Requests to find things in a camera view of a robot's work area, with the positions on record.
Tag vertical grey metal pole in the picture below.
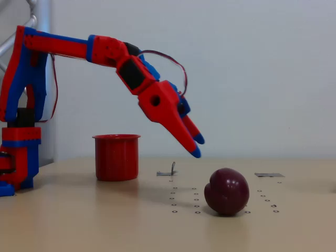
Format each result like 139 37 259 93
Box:
33 0 56 167

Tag flat grey metal plate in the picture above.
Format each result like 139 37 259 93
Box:
254 172 286 178

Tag red shoulder cable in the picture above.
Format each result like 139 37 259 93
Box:
36 53 59 123

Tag red wrist cable loop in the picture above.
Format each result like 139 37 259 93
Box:
136 49 188 97

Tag dark purple plum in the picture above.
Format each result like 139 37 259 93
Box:
204 167 250 217

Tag red plastic cup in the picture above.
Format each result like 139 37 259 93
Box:
92 134 142 182

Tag long diagonal metal tube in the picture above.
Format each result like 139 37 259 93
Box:
0 15 37 57

